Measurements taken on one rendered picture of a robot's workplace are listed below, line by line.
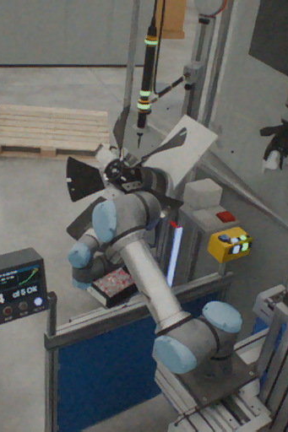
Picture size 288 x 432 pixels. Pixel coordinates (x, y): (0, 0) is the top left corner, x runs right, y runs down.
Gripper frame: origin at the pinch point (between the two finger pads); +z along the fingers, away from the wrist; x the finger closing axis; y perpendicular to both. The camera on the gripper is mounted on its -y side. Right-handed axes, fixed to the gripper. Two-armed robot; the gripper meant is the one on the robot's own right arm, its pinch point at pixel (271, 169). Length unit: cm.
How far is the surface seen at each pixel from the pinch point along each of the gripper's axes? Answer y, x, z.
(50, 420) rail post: -10, -78, 114
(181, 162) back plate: -57, 6, 28
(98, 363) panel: -12, -56, 91
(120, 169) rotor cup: -57, -28, 25
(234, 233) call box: -14.6, 7.4, 41.1
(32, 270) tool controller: -9, -86, 26
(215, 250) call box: -13.1, -3.0, 46.1
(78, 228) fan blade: -55, -47, 51
